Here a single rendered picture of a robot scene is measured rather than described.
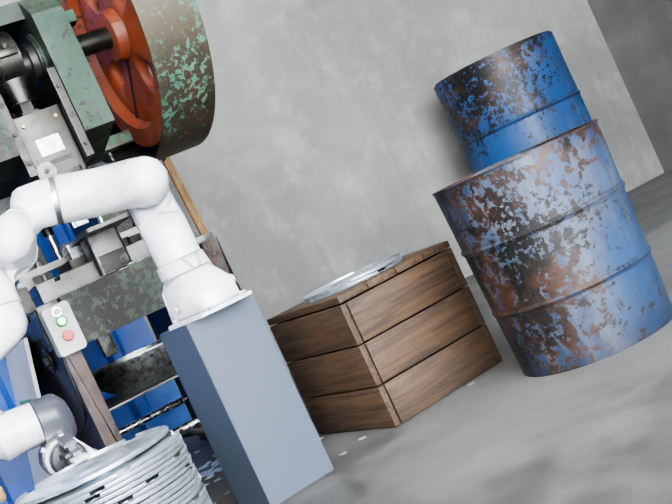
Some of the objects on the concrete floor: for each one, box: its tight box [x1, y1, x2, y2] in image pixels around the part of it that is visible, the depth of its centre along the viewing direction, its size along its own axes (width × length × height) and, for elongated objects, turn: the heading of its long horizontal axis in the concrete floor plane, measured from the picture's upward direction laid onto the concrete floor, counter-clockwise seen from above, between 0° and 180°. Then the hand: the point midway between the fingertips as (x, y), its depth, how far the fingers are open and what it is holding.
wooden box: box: [267, 240, 502, 434], centre depth 278 cm, size 40×38×35 cm
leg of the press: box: [20, 299, 123, 451], centre depth 311 cm, size 92×12×90 cm, turn 112°
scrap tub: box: [432, 118, 672, 377], centre depth 244 cm, size 42×42×48 cm
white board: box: [5, 337, 51, 485], centre depth 321 cm, size 14×50×59 cm, turn 112°
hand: (81, 461), depth 197 cm, fingers closed, pressing on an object
